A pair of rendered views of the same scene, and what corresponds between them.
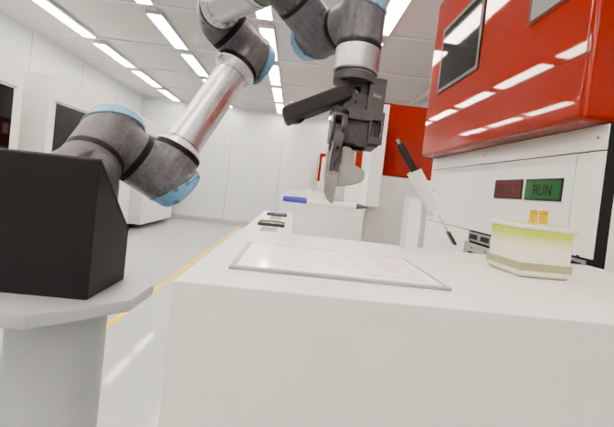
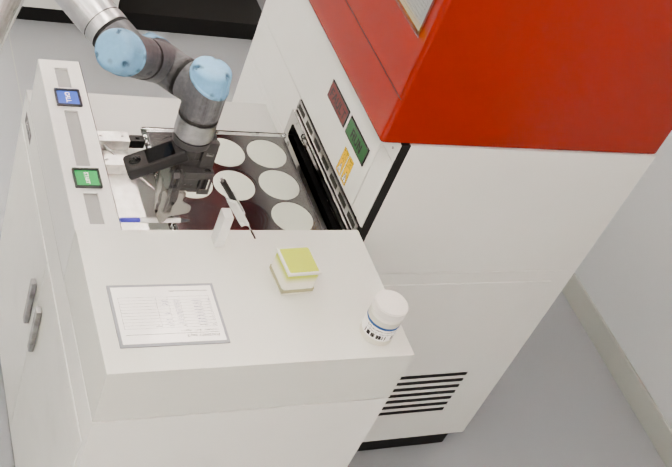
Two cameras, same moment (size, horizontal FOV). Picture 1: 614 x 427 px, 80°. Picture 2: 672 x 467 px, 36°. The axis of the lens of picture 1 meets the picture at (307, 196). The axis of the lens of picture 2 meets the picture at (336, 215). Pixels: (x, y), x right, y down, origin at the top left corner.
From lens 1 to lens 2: 1.68 m
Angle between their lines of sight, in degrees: 49
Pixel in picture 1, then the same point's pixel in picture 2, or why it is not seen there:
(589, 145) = (388, 146)
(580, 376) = (274, 377)
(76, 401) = not seen: outside the picture
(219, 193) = not seen: outside the picture
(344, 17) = (189, 102)
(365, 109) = (197, 163)
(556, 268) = (304, 289)
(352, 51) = (193, 135)
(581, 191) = (373, 174)
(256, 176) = not seen: outside the picture
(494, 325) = (242, 369)
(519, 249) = (283, 283)
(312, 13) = (159, 77)
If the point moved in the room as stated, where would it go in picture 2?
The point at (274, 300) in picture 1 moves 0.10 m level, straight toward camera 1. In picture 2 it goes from (150, 374) to (163, 420)
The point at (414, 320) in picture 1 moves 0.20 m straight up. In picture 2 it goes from (209, 371) to (237, 300)
